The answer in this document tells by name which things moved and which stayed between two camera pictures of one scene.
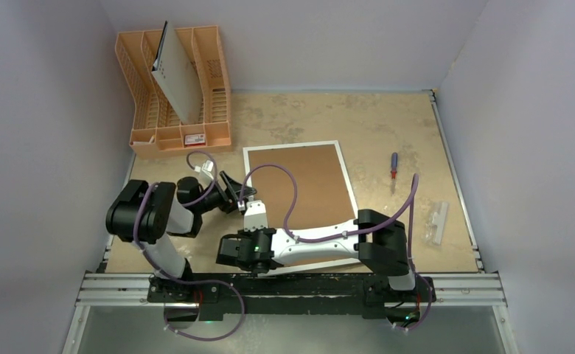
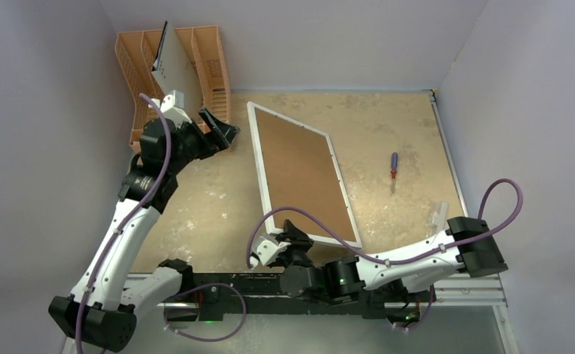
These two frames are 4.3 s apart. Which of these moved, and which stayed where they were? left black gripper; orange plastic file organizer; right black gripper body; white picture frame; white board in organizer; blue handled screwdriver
Moved: right black gripper body; white picture frame; left black gripper
Stayed: orange plastic file organizer; blue handled screwdriver; white board in organizer
